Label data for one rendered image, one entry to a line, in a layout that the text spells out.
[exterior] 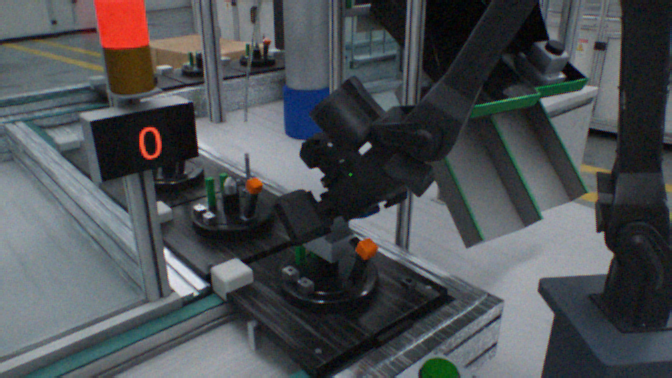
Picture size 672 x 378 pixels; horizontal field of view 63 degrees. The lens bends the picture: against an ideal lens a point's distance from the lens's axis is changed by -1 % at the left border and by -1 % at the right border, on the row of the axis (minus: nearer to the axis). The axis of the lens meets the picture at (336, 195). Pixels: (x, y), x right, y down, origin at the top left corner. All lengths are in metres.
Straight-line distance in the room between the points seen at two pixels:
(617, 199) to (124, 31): 0.52
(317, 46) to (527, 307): 0.96
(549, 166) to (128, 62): 0.74
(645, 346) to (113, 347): 0.61
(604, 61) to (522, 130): 3.59
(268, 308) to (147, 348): 0.17
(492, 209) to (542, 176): 0.16
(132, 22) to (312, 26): 1.01
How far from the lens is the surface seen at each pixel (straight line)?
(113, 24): 0.64
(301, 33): 1.61
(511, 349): 0.89
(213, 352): 0.78
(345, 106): 0.59
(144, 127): 0.66
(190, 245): 0.91
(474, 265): 1.07
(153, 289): 0.80
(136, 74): 0.65
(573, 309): 0.64
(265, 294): 0.78
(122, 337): 0.78
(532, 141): 1.07
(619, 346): 0.61
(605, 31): 4.60
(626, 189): 0.57
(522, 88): 0.89
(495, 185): 0.94
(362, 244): 0.68
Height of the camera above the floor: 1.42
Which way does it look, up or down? 25 degrees down
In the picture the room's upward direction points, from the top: straight up
